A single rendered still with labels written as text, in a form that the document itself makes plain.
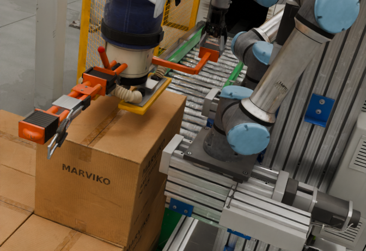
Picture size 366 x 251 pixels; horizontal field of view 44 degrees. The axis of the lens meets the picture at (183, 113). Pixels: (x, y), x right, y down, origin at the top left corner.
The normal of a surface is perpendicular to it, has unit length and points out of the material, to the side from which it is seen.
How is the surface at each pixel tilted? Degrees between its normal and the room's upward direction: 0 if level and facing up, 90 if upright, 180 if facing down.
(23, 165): 0
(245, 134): 97
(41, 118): 0
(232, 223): 90
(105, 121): 0
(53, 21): 90
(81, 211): 90
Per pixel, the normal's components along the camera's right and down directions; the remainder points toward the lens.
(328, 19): 0.15, 0.41
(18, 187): 0.18, -0.86
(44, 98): -0.30, 0.41
